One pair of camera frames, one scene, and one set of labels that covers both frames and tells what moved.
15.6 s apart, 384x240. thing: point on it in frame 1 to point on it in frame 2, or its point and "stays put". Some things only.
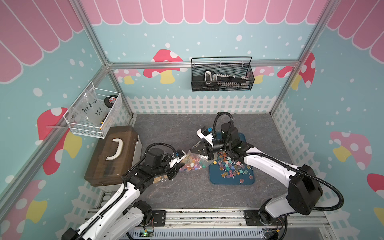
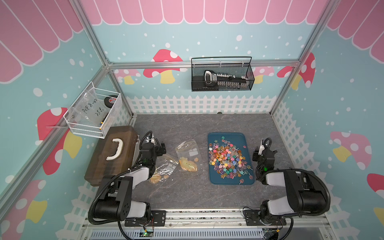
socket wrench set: (225, 80) stays put
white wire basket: (95, 112) stays put
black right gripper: (205, 151) to (255, 156)
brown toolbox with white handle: (118, 153) stays put
